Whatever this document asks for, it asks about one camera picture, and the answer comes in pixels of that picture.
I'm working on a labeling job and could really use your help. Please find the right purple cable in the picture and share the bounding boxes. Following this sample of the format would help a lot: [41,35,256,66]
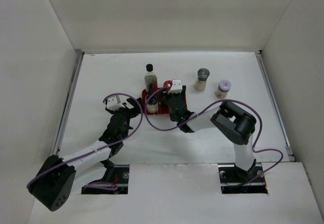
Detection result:
[145,86,284,184]

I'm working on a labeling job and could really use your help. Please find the white-capped spice jar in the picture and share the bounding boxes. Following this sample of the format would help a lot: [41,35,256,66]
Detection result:
[215,79,231,99]

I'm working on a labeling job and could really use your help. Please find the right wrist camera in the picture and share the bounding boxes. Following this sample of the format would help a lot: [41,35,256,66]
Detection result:
[168,79,183,95]

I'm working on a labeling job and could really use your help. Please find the purple cable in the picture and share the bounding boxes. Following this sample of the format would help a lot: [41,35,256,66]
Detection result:
[145,86,284,184]
[26,93,144,195]

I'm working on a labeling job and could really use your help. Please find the tall dark sauce bottle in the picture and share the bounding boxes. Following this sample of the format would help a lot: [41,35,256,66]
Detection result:
[144,64,158,100]

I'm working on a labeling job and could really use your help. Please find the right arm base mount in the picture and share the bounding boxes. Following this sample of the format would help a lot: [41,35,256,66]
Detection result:
[218,163,268,194]

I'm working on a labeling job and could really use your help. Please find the red lacquer tray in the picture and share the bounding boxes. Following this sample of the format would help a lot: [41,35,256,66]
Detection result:
[142,85,187,115]

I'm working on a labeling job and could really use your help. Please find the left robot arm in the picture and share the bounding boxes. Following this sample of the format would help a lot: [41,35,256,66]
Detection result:
[26,94,143,211]

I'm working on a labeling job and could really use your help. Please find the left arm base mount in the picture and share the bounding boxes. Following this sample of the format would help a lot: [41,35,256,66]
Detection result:
[81,160,130,195]

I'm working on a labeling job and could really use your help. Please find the black-capped white shaker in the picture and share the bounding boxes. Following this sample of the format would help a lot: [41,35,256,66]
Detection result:
[146,95,159,114]

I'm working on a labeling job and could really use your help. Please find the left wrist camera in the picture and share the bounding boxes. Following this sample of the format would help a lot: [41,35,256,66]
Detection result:
[104,95,125,111]

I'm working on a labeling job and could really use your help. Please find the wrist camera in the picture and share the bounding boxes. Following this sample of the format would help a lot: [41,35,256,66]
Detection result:
[104,95,125,111]
[168,79,183,95]

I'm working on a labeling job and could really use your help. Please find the grey-capped white shaker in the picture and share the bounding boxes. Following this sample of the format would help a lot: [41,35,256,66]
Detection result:
[194,68,210,92]

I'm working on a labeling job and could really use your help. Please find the red-capped spice jar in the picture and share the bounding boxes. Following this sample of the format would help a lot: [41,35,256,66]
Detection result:
[163,80,172,90]

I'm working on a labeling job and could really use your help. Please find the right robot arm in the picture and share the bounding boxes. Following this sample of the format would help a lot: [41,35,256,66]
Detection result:
[161,89,256,182]

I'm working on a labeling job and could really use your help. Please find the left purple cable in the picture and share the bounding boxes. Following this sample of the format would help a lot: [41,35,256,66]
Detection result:
[26,93,144,195]

